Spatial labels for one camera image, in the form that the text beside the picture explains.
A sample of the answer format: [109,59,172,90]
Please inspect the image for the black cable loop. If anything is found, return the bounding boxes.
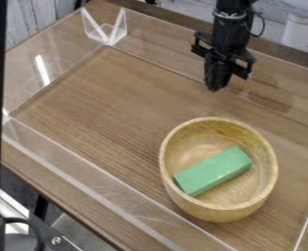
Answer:
[0,216,46,251]

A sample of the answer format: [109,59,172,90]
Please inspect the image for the white cylindrical container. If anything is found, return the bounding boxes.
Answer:
[280,10,308,53]

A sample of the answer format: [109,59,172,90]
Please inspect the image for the clear acrylic corner bracket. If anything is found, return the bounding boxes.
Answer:
[81,8,129,46]

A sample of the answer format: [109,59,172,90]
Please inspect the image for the clear acrylic enclosure wall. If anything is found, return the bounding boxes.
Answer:
[3,1,308,251]

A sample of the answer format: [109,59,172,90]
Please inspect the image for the grey metal clamp plate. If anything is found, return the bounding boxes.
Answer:
[41,224,85,251]

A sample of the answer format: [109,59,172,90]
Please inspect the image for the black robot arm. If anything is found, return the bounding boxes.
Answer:
[192,0,257,92]

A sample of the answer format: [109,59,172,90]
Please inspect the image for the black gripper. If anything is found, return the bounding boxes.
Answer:
[192,9,257,89]

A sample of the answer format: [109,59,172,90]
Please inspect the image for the green rectangular block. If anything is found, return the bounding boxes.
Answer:
[173,146,253,197]

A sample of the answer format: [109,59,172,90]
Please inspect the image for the brown wooden bowl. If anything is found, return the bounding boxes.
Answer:
[158,117,279,223]

